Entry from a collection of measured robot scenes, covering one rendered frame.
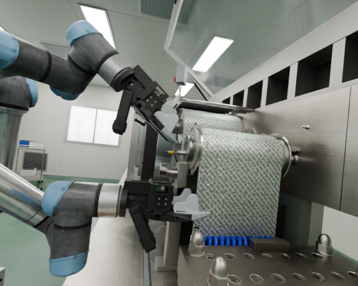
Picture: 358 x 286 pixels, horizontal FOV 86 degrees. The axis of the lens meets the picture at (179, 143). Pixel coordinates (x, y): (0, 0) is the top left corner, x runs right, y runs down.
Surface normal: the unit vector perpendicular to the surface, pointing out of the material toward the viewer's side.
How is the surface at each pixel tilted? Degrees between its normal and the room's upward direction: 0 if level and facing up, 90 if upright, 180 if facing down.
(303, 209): 90
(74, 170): 90
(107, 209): 101
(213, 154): 90
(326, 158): 90
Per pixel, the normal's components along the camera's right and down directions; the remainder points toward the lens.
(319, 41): -0.98, -0.11
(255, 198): 0.19, 0.00
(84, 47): -0.18, 0.34
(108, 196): 0.22, -0.48
